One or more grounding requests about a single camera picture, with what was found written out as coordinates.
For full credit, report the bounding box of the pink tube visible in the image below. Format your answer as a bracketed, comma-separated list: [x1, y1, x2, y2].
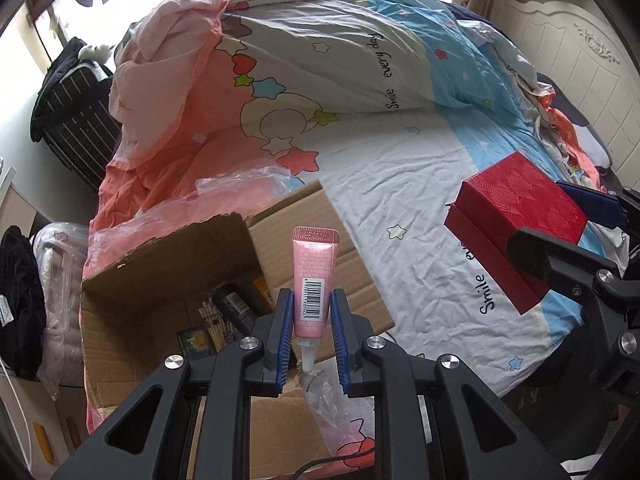
[292, 226, 341, 376]

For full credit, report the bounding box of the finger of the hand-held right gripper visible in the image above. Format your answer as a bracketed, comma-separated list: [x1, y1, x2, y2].
[555, 180, 640, 228]
[507, 227, 616, 292]

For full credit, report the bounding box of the orange tube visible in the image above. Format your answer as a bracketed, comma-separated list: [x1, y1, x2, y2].
[252, 275, 277, 313]

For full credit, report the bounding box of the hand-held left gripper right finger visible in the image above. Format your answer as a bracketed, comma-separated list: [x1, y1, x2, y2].
[329, 287, 571, 480]

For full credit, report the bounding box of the cream carved headboard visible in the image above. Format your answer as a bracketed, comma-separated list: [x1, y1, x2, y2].
[492, 0, 640, 176]

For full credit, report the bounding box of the packet of wooden sticks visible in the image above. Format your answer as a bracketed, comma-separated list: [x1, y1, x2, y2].
[199, 300, 237, 352]

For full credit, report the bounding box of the cardboard box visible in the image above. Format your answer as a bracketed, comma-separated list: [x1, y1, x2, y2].
[80, 180, 396, 468]

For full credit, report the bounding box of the white cable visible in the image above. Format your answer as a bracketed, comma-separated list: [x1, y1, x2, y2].
[0, 357, 38, 443]

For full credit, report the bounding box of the black striped suitcase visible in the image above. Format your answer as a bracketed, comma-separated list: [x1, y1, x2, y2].
[30, 37, 124, 191]

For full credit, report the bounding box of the red gift box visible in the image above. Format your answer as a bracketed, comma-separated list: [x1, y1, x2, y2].
[444, 151, 589, 313]

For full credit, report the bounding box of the white cloth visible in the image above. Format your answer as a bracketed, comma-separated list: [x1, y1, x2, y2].
[80, 42, 117, 62]

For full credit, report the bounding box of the star printed blanket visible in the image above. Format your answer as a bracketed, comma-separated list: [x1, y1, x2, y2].
[85, 0, 618, 456]

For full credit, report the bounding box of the black garment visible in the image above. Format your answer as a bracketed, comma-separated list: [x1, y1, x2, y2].
[0, 225, 47, 382]

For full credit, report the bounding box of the dark blue box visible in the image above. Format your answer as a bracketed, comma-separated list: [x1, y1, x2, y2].
[212, 284, 260, 338]

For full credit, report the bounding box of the black cable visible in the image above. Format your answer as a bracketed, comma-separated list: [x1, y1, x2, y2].
[289, 446, 377, 480]

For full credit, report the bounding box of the blue painted tissue pack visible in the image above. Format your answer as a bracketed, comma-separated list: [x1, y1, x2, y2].
[177, 327, 217, 359]

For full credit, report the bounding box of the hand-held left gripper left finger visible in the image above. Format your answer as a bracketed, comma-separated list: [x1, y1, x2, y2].
[50, 287, 296, 480]

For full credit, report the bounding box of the grey pillow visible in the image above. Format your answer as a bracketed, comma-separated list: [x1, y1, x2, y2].
[579, 124, 615, 167]

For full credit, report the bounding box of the pink quilted bundle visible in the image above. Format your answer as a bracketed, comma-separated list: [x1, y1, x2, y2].
[31, 221, 92, 402]

